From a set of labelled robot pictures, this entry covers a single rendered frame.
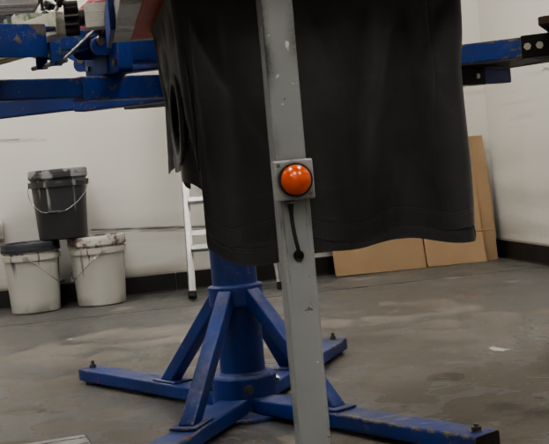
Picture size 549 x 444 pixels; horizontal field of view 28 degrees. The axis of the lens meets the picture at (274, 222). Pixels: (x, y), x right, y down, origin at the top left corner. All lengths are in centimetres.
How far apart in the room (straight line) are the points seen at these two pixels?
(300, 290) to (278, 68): 28
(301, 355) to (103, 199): 492
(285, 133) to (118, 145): 492
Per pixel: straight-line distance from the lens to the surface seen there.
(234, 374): 301
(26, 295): 594
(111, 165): 628
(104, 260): 593
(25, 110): 328
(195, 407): 275
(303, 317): 139
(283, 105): 138
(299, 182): 133
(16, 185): 628
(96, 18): 239
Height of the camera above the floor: 67
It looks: 3 degrees down
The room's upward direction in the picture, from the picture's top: 5 degrees counter-clockwise
